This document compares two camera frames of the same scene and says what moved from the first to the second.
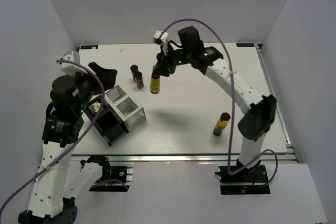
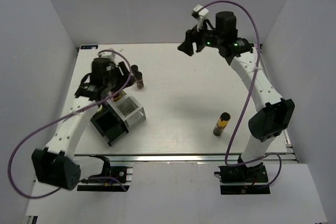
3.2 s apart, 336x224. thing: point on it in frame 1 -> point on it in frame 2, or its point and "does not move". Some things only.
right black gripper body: [173, 58] -> [205, 38]
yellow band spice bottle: [224, 117] does not move
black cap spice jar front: [138, 77] does not move
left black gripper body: [88, 86] -> [117, 81]
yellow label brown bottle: [155, 84] -> [122, 94]
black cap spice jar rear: [134, 68] does not move
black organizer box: [108, 123] does not move
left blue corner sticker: [88, 46] does not move
